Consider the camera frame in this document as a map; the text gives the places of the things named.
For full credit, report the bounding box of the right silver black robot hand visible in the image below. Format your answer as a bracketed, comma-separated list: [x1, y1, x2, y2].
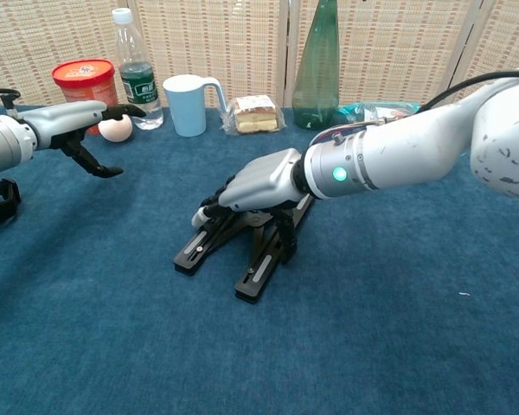
[191, 148, 312, 265]

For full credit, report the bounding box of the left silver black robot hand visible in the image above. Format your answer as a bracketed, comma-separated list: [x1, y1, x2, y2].
[23, 99, 147, 179]

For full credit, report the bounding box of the black folding laptop stand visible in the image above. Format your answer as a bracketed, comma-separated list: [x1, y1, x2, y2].
[173, 194, 315, 304]

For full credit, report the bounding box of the orange tub with red lid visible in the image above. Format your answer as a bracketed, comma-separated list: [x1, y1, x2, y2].
[51, 58, 119, 135]

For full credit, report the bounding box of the pale pink egg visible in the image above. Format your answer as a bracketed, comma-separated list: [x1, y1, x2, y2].
[98, 115, 134, 143]

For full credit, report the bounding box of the plastic wrapped sponge cake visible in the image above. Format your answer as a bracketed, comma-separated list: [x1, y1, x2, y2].
[219, 94, 287, 137]

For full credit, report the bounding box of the clear water bottle green label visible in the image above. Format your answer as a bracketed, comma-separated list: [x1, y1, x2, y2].
[111, 7, 164, 131]

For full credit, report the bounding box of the teal white snack packet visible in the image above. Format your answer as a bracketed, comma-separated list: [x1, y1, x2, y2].
[332, 101, 420, 127]

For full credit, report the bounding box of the bamboo folding screen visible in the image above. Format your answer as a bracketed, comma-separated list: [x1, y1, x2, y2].
[0, 0, 519, 110]

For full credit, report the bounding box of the blue table cloth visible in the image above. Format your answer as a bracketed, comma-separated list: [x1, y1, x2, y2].
[0, 105, 519, 415]

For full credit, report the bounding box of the light blue handled cup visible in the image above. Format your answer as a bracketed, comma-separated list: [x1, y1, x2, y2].
[162, 73, 226, 137]

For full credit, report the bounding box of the black strap device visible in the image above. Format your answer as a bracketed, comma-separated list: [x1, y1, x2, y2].
[0, 178, 22, 235]

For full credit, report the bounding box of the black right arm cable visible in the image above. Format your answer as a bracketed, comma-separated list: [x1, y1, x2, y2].
[417, 68, 519, 115]

